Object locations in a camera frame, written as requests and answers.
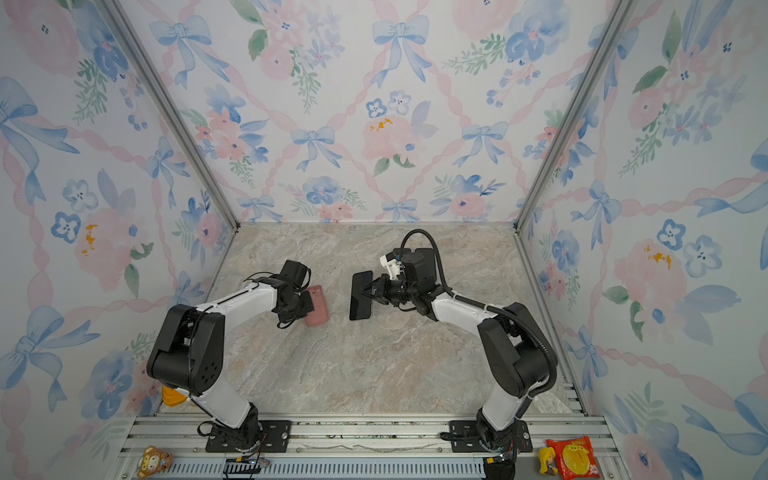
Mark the aluminium rail frame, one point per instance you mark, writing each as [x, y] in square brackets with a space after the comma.
[365, 446]

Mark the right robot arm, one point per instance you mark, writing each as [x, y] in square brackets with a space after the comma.
[519, 356]

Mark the black phone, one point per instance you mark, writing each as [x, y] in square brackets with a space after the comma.
[360, 303]

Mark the yellow toy figure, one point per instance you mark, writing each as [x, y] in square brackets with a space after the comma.
[547, 462]

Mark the monkey plush toy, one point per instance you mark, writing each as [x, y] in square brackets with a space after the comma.
[153, 461]

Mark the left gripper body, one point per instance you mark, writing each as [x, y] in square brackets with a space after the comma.
[302, 305]

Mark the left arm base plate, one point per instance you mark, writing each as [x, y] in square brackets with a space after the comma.
[270, 436]

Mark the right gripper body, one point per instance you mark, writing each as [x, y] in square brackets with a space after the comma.
[400, 293]

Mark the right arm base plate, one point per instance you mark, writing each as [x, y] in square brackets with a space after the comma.
[477, 436]

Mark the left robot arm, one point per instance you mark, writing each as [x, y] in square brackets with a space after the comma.
[188, 353]

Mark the red snack packet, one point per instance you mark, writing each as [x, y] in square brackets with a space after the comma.
[575, 458]

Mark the pink phone case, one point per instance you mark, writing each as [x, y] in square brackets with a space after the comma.
[319, 315]

